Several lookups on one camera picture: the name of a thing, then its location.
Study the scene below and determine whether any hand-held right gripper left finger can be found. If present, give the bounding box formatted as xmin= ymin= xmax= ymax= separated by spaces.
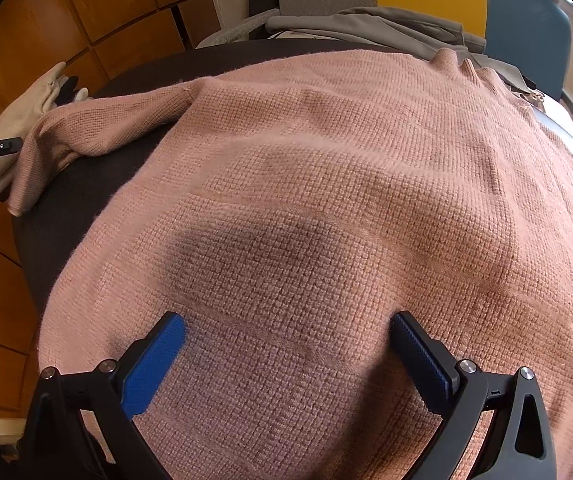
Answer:
xmin=19 ymin=311 xmax=187 ymax=480

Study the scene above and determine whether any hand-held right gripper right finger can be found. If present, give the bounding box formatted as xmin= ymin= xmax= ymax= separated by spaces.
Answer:
xmin=391 ymin=310 xmax=558 ymax=480

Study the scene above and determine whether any pink knitted sweater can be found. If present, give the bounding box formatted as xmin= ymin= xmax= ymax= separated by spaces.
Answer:
xmin=6 ymin=49 xmax=573 ymax=480

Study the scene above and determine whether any black glove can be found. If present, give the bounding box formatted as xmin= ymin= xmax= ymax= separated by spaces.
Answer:
xmin=55 ymin=76 xmax=81 ymax=106

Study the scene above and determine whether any grey garment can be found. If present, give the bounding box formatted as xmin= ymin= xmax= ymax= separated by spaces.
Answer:
xmin=200 ymin=7 xmax=542 ymax=111

